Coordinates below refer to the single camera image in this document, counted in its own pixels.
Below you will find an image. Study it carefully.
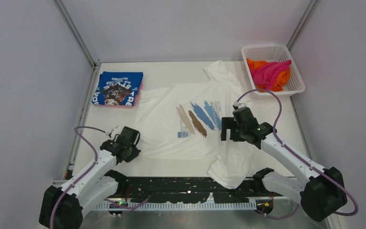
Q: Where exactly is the white plastic basket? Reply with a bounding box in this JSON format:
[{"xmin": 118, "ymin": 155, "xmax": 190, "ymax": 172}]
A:
[{"xmin": 241, "ymin": 44, "xmax": 305, "ymax": 97}]

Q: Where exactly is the magenta t-shirt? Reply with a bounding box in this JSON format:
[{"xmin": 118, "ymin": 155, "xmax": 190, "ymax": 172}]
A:
[{"xmin": 253, "ymin": 60, "xmax": 292, "ymax": 92}]

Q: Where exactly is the folded blue printed t-shirt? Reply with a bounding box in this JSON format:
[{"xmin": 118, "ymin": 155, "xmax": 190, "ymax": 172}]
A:
[{"xmin": 91, "ymin": 72, "xmax": 144, "ymax": 107}]

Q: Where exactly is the white printed t-shirt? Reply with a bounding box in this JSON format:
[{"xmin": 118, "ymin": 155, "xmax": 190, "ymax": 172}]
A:
[{"xmin": 133, "ymin": 61, "xmax": 254, "ymax": 189}]

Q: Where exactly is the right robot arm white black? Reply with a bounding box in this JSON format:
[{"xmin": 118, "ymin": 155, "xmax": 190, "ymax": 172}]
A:
[{"xmin": 221, "ymin": 106, "xmax": 347, "ymax": 222}]

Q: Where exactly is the orange t-shirt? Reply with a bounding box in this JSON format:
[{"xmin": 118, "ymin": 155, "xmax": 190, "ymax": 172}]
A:
[{"xmin": 246, "ymin": 58, "xmax": 292, "ymax": 93}]

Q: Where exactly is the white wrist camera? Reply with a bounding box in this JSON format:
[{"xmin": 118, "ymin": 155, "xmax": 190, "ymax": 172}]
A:
[
  {"xmin": 233, "ymin": 101, "xmax": 246, "ymax": 110},
  {"xmin": 105, "ymin": 125, "xmax": 122, "ymax": 137}
]

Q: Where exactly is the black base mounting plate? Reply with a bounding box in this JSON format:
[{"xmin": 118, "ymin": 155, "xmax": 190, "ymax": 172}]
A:
[{"xmin": 112, "ymin": 177, "xmax": 270, "ymax": 204}]

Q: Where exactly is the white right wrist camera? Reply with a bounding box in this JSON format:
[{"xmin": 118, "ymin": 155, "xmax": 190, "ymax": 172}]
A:
[{"xmin": 233, "ymin": 101, "xmax": 246, "ymax": 110}]

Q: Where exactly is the white slotted cable duct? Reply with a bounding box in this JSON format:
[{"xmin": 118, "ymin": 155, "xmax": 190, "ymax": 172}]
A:
[{"xmin": 93, "ymin": 200, "xmax": 256, "ymax": 211}]

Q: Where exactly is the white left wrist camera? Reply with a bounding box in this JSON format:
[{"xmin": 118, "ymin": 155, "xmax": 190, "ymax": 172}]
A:
[{"xmin": 105, "ymin": 125, "xmax": 122, "ymax": 137}]

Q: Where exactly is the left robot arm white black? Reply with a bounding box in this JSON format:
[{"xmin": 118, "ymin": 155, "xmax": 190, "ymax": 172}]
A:
[{"xmin": 39, "ymin": 126, "xmax": 141, "ymax": 229}]

